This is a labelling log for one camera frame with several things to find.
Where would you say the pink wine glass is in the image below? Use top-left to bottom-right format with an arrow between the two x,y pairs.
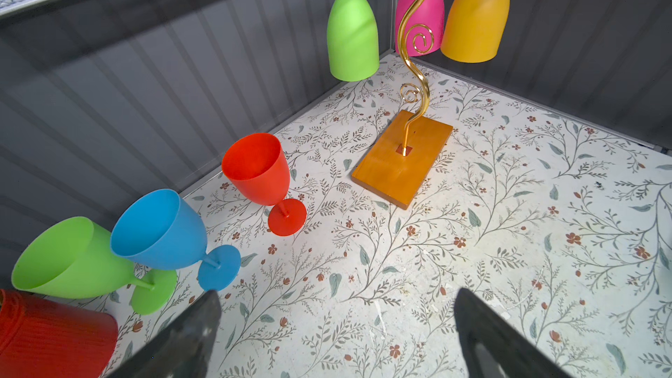
395,0 -> 446,57

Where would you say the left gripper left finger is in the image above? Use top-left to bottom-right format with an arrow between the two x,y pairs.
108,290 -> 222,377

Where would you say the gold rack with orange base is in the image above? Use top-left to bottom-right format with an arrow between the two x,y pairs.
351,0 -> 453,209

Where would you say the blue wine glass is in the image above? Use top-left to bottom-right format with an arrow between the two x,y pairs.
110,189 -> 242,292

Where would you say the red wine glass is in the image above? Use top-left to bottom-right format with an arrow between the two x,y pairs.
222,133 -> 307,236

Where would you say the green wine glass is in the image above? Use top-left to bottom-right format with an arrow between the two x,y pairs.
12,216 -> 178,315
327,0 -> 380,82

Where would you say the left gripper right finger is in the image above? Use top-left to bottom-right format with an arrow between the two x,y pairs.
453,288 -> 568,377

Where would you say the red pencil cup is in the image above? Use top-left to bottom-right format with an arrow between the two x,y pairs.
1,290 -> 118,377

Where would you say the floral table mat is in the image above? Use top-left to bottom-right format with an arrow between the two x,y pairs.
44,51 -> 672,378

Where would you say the yellow wine glass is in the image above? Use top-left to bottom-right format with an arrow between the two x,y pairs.
440,0 -> 510,63

